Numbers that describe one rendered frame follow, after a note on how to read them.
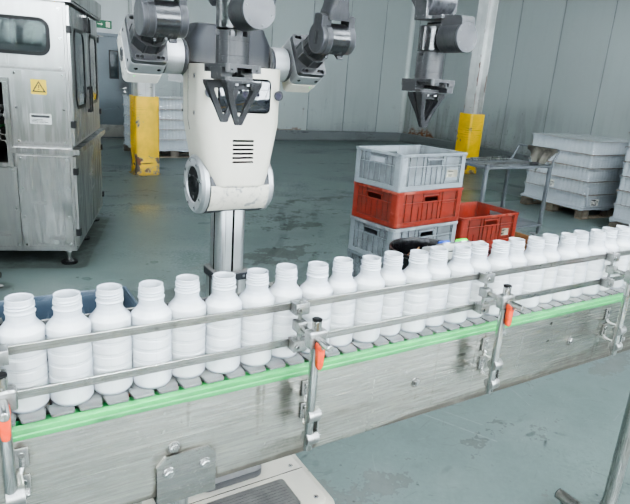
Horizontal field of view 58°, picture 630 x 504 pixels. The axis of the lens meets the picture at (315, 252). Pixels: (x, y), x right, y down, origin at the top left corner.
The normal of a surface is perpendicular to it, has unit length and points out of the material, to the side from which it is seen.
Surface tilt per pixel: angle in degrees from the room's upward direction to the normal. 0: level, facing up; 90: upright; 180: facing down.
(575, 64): 90
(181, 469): 90
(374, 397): 90
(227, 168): 90
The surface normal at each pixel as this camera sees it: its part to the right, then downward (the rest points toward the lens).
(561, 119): -0.85, 0.09
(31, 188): 0.22, 0.29
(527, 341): 0.51, 0.29
